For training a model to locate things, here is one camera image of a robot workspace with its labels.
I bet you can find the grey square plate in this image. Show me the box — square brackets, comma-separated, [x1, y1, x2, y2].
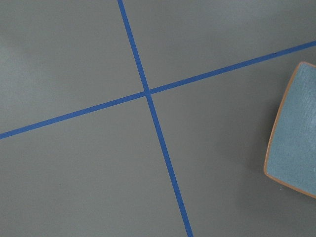
[264, 62, 316, 198]

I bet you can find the brown paper table cover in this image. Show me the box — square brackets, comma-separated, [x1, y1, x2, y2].
[0, 0, 316, 237]

